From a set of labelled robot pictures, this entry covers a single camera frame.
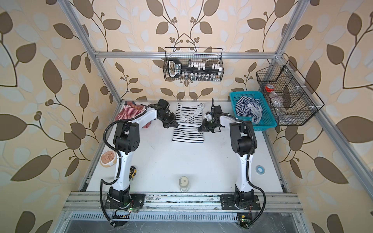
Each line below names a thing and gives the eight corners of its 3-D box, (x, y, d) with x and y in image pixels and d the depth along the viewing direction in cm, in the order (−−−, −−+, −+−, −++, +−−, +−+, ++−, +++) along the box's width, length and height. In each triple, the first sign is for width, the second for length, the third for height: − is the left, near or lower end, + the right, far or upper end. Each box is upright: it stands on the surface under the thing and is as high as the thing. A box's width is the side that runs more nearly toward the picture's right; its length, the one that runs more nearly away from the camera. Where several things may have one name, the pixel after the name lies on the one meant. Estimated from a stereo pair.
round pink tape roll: (100, 167, 89) (96, 164, 86) (106, 151, 95) (103, 148, 92) (115, 167, 89) (112, 164, 86) (120, 151, 95) (118, 148, 92)
